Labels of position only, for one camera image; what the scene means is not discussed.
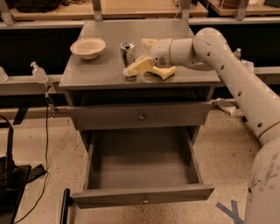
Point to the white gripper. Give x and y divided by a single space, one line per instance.
160 52

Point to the silver redbull can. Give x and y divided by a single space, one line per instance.
127 51

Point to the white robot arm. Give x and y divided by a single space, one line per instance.
208 49

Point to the grey drawer cabinet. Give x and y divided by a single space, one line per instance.
101 81

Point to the closed grey upper drawer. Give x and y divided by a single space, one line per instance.
143 115

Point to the open grey lower drawer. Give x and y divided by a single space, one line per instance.
128 167

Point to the yellow sponge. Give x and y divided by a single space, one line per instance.
163 73

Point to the white bowl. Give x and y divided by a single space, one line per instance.
88 48

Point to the clear water bottle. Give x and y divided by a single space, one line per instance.
238 53

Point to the folded paper packet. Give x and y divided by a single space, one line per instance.
224 105

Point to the white wipes packet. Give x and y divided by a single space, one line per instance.
248 64

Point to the clear pump sanitizer bottle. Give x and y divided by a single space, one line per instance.
39 73

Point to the wooden workbench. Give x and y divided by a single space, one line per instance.
142 9

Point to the clear bottle at left edge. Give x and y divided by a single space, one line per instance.
3 75

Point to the black stand base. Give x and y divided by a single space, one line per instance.
13 179

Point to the blue tape cross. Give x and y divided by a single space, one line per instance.
232 212

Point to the black bar handle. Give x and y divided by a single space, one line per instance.
64 207

